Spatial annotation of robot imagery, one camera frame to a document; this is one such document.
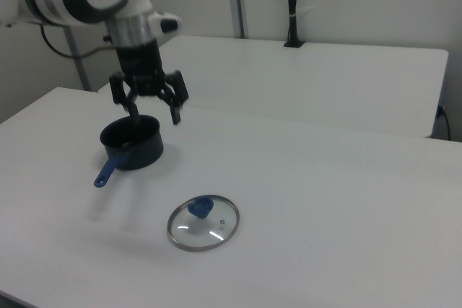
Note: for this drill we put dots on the glass lid with blue knob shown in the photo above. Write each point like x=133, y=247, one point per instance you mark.
x=204, y=223

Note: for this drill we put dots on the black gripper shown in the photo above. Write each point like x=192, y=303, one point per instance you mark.
x=139, y=66

